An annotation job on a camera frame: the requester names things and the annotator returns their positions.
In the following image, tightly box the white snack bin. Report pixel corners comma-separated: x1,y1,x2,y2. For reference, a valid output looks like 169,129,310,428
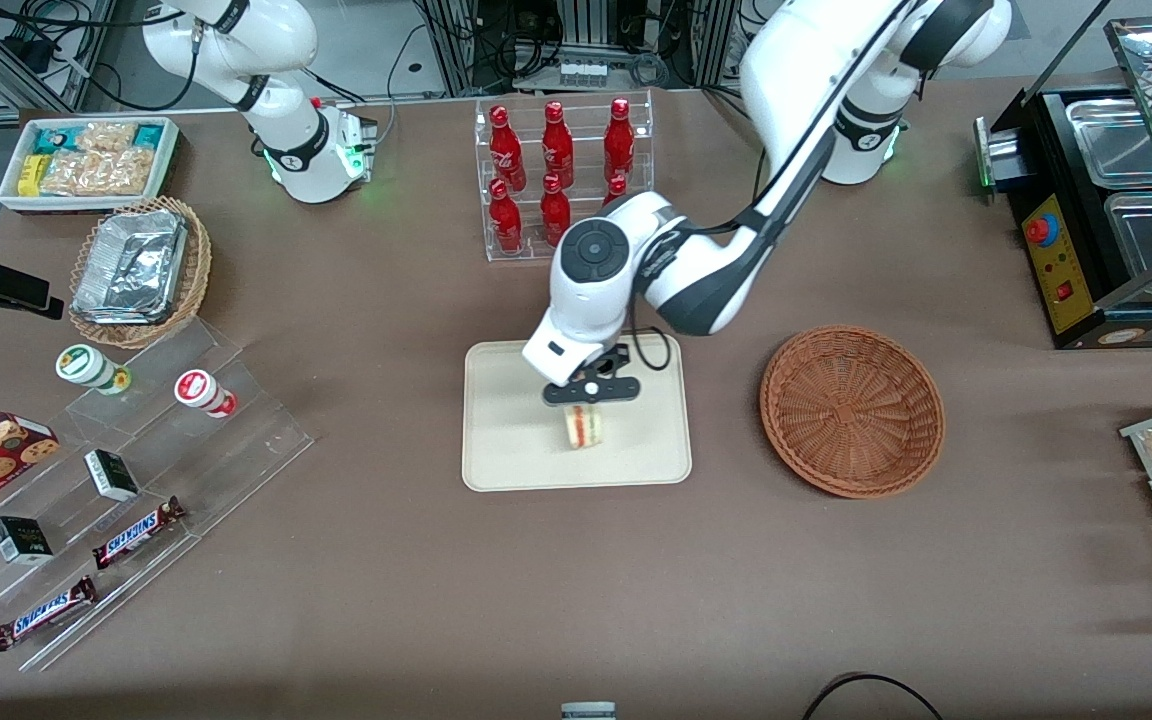
0,117,181,214

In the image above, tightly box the clear acrylic bottle rack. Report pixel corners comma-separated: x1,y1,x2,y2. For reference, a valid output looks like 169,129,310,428
474,90,655,263

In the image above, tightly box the cream plastic tray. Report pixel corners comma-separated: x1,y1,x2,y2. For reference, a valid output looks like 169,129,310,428
462,334,693,493

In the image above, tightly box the clear rice cracker bag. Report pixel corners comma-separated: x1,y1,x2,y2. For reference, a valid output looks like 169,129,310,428
76,121,138,154
41,149,159,197

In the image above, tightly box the brown wicker basket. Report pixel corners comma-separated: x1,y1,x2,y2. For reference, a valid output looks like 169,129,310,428
759,325,946,499

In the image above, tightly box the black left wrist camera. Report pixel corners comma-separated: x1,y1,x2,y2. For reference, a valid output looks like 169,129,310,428
586,343,633,380

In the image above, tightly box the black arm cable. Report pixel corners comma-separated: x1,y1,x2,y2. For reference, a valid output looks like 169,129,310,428
630,327,675,374

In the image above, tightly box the light wicker basket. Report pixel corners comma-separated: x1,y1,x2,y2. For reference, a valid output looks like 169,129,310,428
68,196,213,350

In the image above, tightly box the black food warmer machine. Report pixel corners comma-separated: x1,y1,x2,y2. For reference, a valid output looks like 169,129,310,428
974,15,1152,351

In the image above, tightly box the red lid drink bottle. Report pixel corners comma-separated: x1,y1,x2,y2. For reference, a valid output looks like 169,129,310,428
174,369,239,419

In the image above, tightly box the triangular sandwich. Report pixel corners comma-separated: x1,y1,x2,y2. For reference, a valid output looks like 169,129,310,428
562,402,605,452

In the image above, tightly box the black table cable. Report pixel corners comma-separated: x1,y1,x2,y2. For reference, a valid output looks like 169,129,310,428
801,673,945,720

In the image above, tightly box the Snickers chocolate bar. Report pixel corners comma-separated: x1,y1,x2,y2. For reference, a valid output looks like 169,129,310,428
92,496,187,571
0,575,99,653

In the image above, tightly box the aluminium foil tray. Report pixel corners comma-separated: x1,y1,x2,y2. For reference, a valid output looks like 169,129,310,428
72,210,189,326

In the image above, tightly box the green lid drink bottle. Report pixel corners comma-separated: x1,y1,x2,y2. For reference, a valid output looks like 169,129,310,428
55,344,133,396

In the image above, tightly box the clear acrylic step shelf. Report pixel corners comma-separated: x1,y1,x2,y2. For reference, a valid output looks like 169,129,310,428
0,318,316,673

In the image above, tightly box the aluminium frame rack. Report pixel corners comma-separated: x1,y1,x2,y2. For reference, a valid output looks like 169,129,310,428
420,0,739,97

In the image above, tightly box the small black box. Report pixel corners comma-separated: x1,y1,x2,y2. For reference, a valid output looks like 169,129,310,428
84,449,141,503
0,515,55,566

